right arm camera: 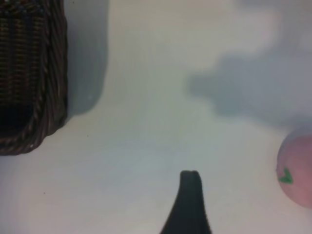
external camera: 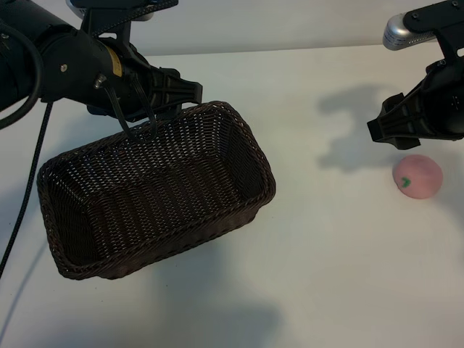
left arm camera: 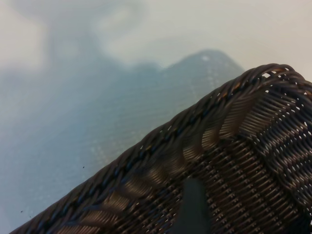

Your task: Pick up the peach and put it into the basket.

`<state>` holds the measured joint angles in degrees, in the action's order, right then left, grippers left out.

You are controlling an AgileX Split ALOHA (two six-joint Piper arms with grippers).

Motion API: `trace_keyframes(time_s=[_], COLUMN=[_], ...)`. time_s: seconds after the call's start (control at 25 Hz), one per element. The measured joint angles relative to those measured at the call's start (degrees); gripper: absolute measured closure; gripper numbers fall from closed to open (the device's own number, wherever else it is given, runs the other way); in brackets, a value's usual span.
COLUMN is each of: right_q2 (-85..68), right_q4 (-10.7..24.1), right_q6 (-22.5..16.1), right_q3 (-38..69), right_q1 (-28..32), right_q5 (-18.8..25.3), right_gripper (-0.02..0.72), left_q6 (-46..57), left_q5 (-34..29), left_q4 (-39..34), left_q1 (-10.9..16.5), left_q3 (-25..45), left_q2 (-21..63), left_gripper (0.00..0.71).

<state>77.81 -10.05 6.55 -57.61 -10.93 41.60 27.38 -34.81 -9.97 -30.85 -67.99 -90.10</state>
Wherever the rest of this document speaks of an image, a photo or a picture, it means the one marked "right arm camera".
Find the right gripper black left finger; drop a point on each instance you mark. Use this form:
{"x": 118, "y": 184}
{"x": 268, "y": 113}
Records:
{"x": 182, "y": 207}

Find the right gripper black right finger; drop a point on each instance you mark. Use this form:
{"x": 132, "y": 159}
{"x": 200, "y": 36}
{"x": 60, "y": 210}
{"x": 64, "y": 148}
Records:
{"x": 198, "y": 207}

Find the pink peach with green leaf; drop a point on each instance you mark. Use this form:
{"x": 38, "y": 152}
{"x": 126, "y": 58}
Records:
{"x": 299, "y": 165}

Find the dark brown wicker basket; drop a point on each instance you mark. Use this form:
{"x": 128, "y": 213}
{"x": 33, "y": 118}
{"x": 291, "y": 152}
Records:
{"x": 24, "y": 61}

